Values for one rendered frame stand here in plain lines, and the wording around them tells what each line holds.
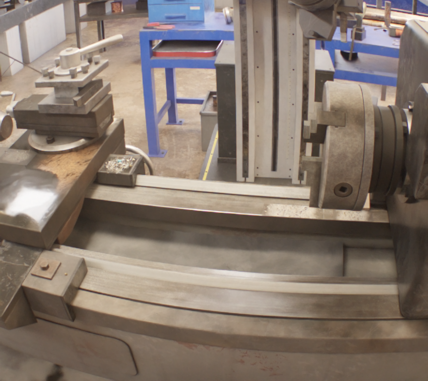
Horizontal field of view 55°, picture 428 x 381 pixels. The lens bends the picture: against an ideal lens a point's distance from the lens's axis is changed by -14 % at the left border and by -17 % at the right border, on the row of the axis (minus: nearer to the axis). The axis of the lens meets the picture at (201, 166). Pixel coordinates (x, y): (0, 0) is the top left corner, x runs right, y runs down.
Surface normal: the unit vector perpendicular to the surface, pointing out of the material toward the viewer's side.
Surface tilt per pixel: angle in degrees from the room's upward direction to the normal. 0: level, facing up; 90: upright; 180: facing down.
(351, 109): 30
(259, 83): 90
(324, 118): 41
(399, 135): 45
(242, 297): 0
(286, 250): 9
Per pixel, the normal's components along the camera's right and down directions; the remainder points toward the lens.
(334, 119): -0.17, -0.31
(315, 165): -0.21, 0.21
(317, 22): -0.54, 0.12
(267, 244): 0.10, -0.80
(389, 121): -0.12, -0.59
